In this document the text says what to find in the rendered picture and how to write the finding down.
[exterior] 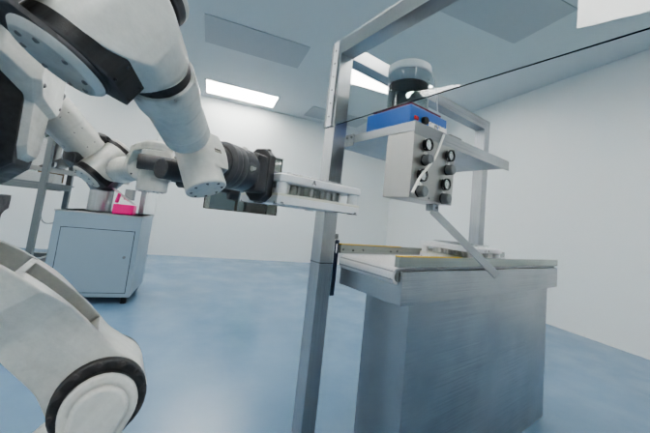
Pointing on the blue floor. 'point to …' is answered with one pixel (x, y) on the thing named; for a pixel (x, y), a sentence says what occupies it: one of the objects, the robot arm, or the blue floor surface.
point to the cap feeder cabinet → (100, 250)
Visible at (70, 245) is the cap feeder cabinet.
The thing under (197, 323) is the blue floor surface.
